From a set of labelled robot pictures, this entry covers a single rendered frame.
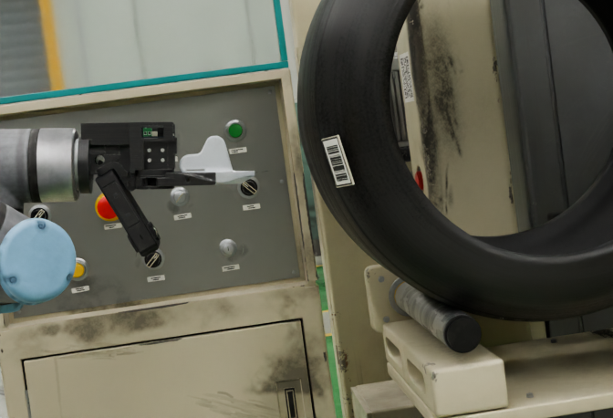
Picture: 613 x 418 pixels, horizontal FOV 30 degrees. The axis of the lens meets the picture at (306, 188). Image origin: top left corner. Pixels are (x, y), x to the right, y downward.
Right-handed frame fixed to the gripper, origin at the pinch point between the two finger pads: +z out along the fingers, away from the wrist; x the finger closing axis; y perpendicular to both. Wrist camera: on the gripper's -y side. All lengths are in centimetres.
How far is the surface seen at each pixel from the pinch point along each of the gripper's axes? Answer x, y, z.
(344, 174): -10.5, 0.7, 11.1
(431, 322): -3.0, -18.0, 22.7
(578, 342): 18, -25, 49
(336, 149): -10.5, 3.7, 10.2
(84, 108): 57, 11, -25
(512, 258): -11.8, -9.3, 30.5
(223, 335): 52, -28, -2
